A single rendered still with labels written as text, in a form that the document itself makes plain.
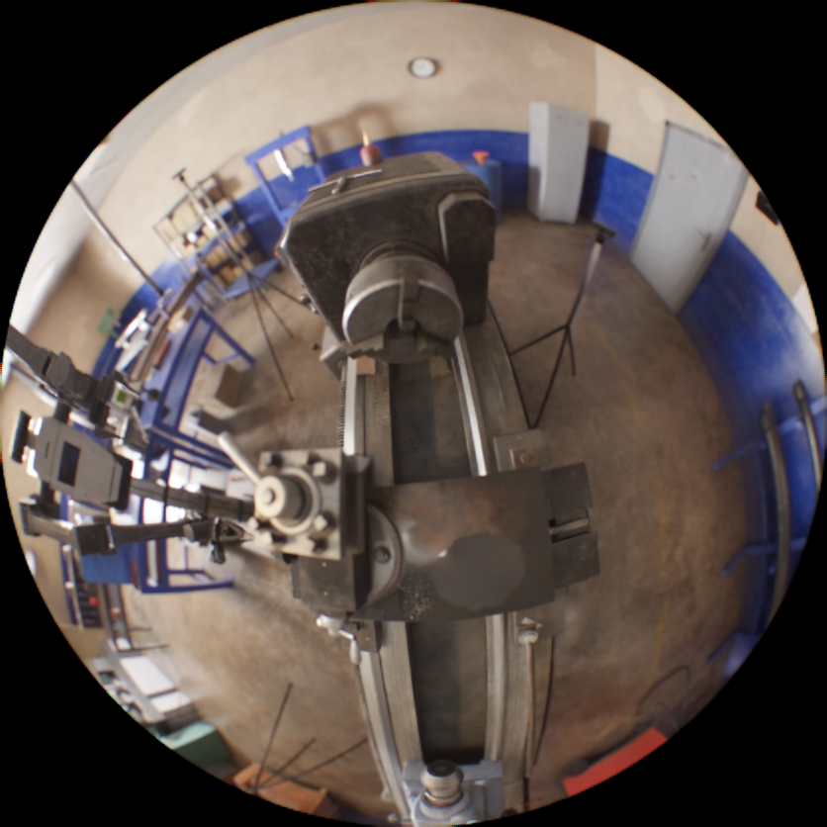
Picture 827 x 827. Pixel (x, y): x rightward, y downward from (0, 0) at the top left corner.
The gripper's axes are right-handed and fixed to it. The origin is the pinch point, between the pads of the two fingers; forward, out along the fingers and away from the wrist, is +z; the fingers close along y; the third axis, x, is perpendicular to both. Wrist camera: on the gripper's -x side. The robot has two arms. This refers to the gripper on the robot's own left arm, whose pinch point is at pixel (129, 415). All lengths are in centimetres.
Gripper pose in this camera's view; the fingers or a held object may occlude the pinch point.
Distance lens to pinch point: 64.2
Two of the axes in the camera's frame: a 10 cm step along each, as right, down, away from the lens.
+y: 0.9, -9.2, 3.8
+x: -7.7, 1.8, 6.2
